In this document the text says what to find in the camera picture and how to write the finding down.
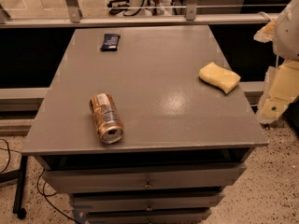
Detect black floor cable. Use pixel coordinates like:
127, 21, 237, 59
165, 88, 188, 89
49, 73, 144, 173
0, 138, 82, 224

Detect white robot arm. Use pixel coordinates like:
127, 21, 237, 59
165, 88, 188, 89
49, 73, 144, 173
254, 0, 299, 124

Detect dark blue snack packet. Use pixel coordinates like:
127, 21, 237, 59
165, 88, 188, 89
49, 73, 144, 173
100, 34, 121, 51

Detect office chair base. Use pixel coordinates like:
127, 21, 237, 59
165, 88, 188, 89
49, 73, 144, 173
107, 0, 151, 17

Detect gold soda can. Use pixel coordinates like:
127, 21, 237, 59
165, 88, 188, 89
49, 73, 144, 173
90, 93, 123, 144

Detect bottom grey drawer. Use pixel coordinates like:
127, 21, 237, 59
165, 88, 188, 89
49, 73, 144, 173
87, 208, 211, 224

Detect grey drawer cabinet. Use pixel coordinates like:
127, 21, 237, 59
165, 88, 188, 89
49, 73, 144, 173
21, 24, 270, 224

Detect person's legs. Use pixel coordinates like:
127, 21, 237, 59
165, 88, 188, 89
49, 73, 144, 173
149, 0, 172, 16

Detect top grey drawer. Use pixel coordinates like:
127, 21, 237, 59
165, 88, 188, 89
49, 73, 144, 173
43, 163, 247, 193

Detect black stand leg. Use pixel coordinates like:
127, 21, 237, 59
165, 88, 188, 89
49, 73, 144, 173
0, 156, 28, 219

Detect middle grey drawer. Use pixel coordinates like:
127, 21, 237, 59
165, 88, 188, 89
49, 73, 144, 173
70, 191, 224, 213

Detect metal railing frame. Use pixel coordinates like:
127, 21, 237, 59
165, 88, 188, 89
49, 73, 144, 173
0, 0, 299, 30

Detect yellow sponge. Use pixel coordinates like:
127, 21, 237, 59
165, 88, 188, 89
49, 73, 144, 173
199, 62, 241, 94

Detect grey drawer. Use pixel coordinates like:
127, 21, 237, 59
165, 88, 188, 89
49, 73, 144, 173
70, 191, 224, 213
87, 208, 211, 224
43, 163, 247, 193

